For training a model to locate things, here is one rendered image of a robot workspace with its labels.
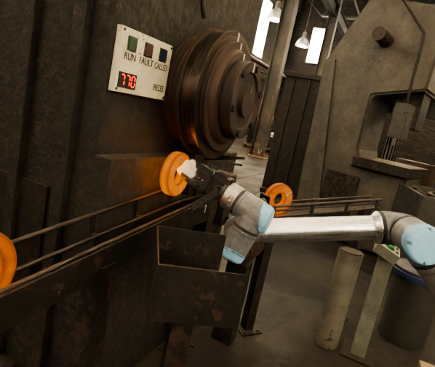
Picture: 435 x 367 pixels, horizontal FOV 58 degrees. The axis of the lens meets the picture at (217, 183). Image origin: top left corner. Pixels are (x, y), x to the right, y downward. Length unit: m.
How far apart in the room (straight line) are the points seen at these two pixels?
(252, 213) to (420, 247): 0.52
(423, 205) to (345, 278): 1.42
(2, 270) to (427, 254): 1.13
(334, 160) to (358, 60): 0.99
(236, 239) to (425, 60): 3.07
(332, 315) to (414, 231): 0.93
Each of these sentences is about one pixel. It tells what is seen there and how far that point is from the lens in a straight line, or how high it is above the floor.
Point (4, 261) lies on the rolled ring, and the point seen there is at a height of 0.69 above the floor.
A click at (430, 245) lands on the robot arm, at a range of 1.34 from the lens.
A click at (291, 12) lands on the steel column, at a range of 10.70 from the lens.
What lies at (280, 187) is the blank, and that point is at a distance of 1.88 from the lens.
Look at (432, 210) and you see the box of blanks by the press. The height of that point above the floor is 0.65.
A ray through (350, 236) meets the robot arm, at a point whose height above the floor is 0.74.
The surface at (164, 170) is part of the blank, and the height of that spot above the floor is 0.84.
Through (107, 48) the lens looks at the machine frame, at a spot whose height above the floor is 1.17.
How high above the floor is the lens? 1.07
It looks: 11 degrees down
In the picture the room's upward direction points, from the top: 12 degrees clockwise
